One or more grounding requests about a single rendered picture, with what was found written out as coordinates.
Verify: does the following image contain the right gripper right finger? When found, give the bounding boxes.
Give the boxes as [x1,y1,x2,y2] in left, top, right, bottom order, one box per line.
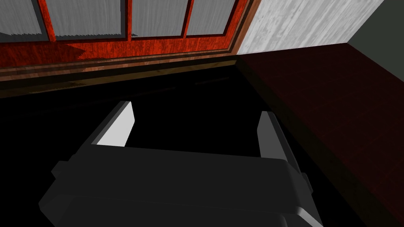
[256,111,297,166]

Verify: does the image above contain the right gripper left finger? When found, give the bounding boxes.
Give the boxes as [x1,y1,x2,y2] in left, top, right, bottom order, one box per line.
[84,100,136,148]

